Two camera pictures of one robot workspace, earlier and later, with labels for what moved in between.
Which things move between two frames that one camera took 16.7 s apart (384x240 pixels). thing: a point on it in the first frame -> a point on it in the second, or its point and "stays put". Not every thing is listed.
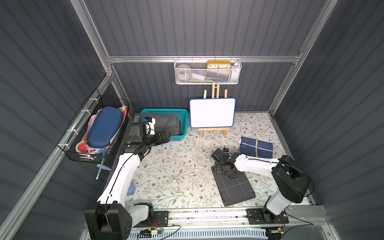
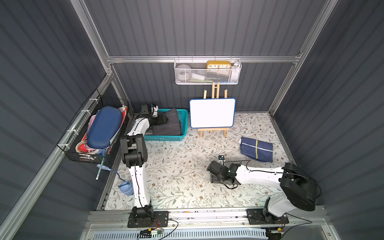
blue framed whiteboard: x=212 y=112 stays put
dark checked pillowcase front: x=233 y=190 -> x=173 y=126
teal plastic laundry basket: x=182 y=113 stays put
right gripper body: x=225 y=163 -> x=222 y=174
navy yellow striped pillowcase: x=256 y=148 stays put
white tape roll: x=184 y=71 stays put
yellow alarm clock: x=218 y=64 stays put
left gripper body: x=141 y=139 -> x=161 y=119
